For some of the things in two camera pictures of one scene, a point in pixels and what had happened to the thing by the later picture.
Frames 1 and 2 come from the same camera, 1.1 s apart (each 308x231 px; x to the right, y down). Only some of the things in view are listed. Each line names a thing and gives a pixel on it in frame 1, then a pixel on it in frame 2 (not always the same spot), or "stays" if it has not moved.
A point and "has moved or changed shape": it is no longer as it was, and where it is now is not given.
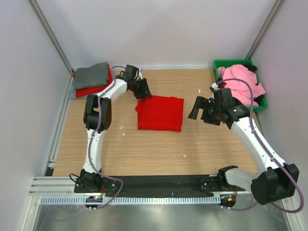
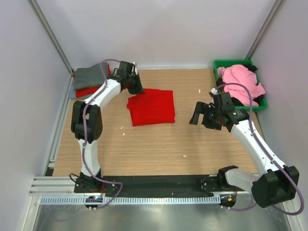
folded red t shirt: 86,91 stays
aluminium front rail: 65,186 stays
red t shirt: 160,113 has moved or changed shape
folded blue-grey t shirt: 72,95 stays
